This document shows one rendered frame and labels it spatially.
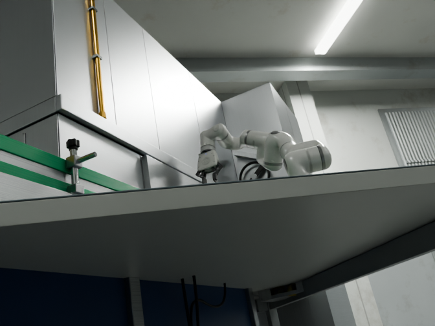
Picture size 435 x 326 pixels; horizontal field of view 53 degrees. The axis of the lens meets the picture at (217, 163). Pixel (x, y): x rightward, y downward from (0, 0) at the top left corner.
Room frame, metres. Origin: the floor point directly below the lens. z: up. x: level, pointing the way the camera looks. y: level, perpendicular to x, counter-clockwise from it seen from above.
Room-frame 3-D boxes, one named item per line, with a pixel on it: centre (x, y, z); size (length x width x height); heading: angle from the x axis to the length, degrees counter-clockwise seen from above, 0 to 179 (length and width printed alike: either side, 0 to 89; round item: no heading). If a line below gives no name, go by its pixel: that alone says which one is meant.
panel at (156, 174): (2.08, 0.13, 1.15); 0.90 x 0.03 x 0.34; 158
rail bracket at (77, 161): (0.86, 0.29, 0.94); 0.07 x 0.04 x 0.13; 68
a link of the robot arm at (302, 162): (1.54, -0.31, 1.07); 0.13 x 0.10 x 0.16; 87
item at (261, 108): (3.00, -0.41, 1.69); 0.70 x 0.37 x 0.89; 158
